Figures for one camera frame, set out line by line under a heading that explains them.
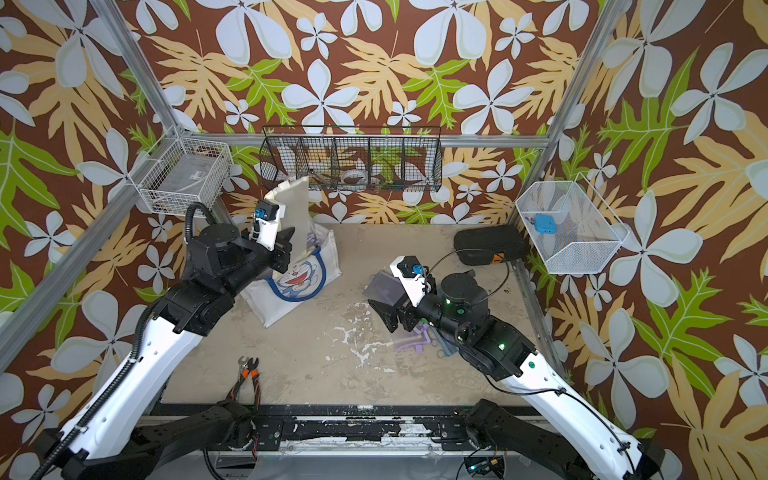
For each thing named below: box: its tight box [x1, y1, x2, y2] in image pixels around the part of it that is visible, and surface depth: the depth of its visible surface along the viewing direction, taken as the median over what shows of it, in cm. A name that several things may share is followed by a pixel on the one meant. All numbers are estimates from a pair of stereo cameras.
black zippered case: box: [454, 225, 527, 266], surface depth 114 cm
